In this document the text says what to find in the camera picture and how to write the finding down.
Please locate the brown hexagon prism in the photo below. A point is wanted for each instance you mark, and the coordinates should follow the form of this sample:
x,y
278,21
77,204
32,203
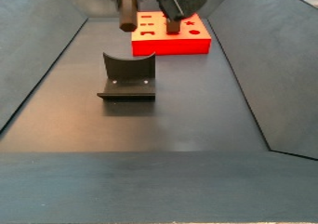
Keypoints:
x,y
127,15

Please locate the brown rounded prism peg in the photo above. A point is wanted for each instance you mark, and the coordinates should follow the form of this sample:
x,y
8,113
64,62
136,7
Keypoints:
x,y
172,26

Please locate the red shape sorter block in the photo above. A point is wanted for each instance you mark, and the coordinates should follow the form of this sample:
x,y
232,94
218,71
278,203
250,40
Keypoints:
x,y
149,37

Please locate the black curved cradle stand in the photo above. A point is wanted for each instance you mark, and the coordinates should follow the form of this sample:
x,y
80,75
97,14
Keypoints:
x,y
129,78

